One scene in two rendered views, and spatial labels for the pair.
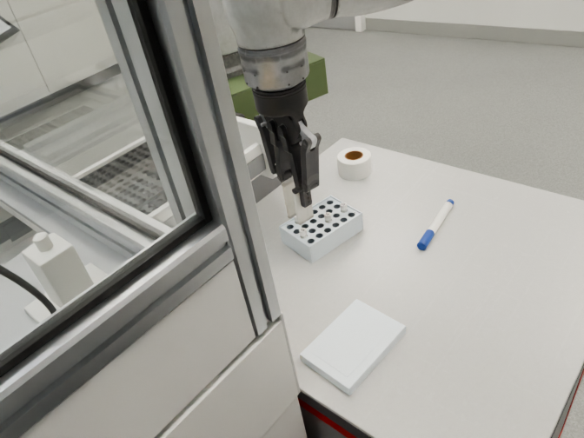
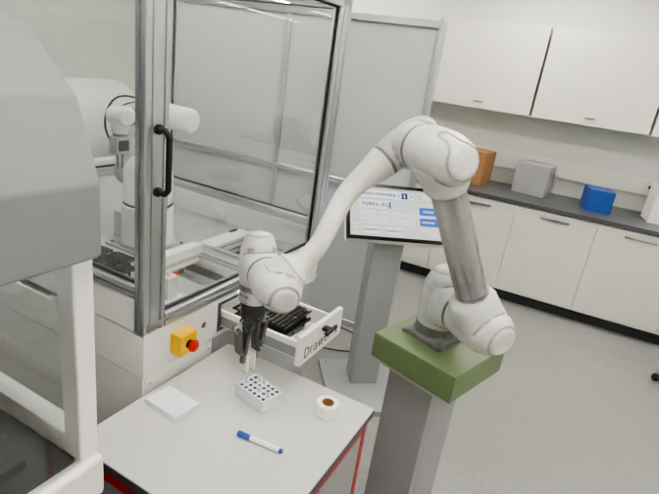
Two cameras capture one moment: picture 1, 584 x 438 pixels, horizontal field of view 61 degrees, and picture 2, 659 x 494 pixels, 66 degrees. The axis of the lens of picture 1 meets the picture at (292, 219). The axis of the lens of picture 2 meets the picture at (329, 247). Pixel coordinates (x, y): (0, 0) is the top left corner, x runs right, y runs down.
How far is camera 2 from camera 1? 1.43 m
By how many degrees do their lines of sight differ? 62
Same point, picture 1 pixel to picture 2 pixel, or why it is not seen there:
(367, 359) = (159, 404)
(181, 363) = (115, 307)
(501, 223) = (258, 475)
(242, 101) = (391, 348)
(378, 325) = (178, 409)
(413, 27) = not seen: outside the picture
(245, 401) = (125, 347)
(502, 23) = not seen: outside the picture
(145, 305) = (112, 281)
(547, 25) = not seen: outside the picture
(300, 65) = (245, 298)
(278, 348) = (139, 347)
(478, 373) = (143, 444)
